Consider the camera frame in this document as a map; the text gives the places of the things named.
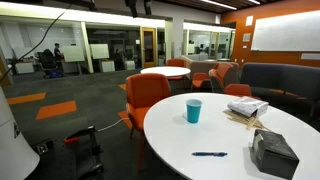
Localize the black and blue pen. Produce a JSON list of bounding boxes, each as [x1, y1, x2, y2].
[[191, 151, 229, 158]]

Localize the freestanding whiteboard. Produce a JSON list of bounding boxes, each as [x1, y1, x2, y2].
[[89, 43, 110, 60], [62, 45, 86, 63]]

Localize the long ceiling light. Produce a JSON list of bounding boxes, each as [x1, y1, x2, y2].
[[199, 0, 238, 11]]

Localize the standing person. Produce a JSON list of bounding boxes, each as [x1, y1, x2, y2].
[[53, 42, 65, 76]]

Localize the orange armchair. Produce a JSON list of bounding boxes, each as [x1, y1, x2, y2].
[[190, 62, 235, 92], [165, 58, 187, 81], [208, 68, 253, 98], [125, 73, 172, 168]]

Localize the black cardboard box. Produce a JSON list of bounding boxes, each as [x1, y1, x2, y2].
[[250, 129, 300, 180]]

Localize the black office chair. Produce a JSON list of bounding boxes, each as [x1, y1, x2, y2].
[[37, 48, 58, 80]]

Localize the small round white table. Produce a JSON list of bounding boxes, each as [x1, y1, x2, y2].
[[140, 66, 192, 79]]

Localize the bundle of wooden sticks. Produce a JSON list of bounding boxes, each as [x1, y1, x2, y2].
[[223, 109, 272, 132]]

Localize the light blue plastic cup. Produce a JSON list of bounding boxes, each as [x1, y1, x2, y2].
[[185, 98, 203, 124]]

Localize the large wall whiteboard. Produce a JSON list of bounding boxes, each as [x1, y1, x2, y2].
[[250, 9, 320, 53]]

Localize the beige sofa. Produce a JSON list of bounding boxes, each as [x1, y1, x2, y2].
[[181, 54, 240, 76]]

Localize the black hanging cable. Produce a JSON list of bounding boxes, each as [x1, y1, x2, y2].
[[0, 3, 73, 84]]

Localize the white low cabinet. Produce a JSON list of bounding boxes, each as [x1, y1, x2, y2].
[[99, 59, 116, 74], [14, 61, 35, 75]]

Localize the dark grey sofa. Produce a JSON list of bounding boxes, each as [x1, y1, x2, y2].
[[239, 62, 320, 116]]

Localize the orange clamp handle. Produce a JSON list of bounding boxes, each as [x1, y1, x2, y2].
[[63, 136, 81, 145]]

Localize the wooden glass door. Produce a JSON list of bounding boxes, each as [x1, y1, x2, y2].
[[140, 27, 158, 69]]

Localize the white floor cable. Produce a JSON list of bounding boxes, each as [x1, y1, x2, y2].
[[96, 117, 130, 133]]

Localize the white wall strip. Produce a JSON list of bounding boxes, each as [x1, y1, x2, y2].
[[300, 53, 320, 61]]

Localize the black power box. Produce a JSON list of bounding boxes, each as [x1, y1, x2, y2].
[[33, 139, 55, 156]]

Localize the black overhead mount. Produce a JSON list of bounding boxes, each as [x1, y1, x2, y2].
[[124, 0, 153, 19]]

